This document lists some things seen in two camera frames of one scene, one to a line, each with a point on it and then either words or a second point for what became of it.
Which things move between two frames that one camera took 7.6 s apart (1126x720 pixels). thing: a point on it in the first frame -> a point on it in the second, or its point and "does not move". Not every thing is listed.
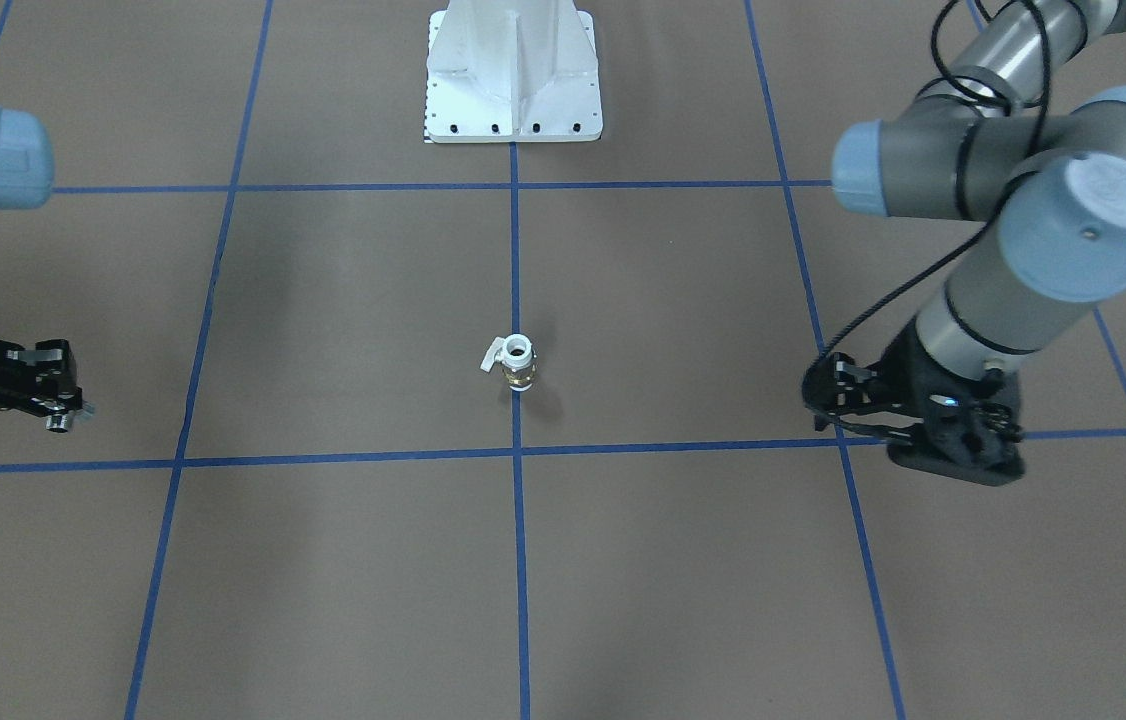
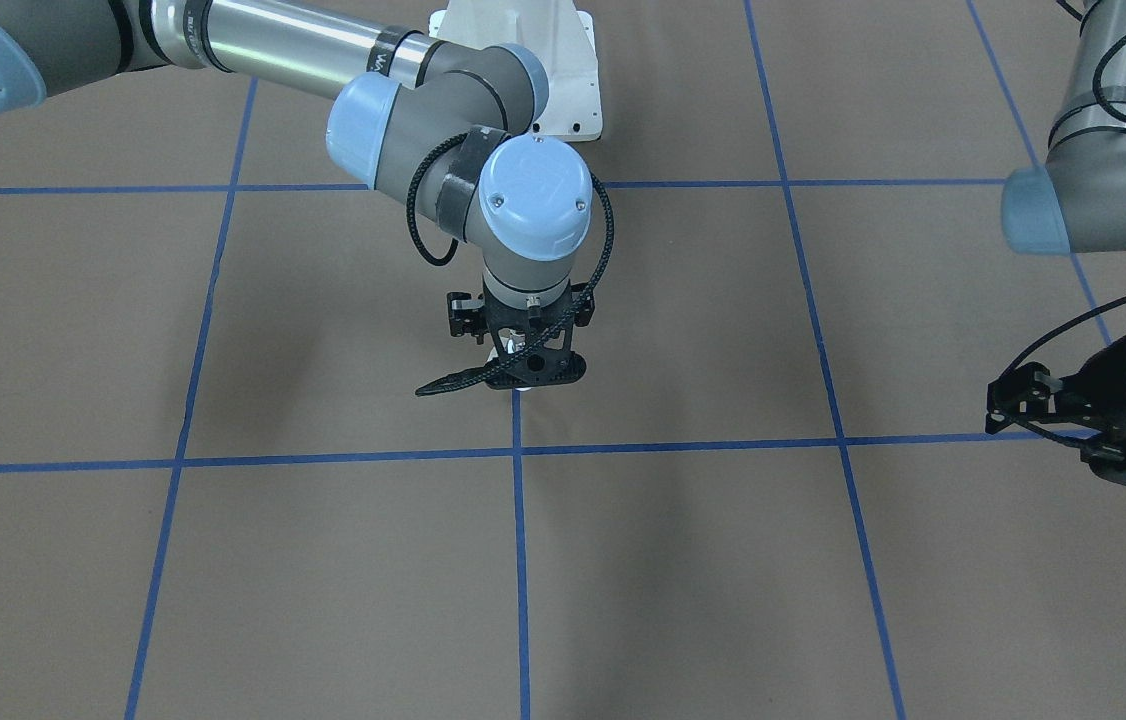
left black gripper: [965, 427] -> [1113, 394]
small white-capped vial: [516, 354] does not move
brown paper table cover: [380, 427] does not move
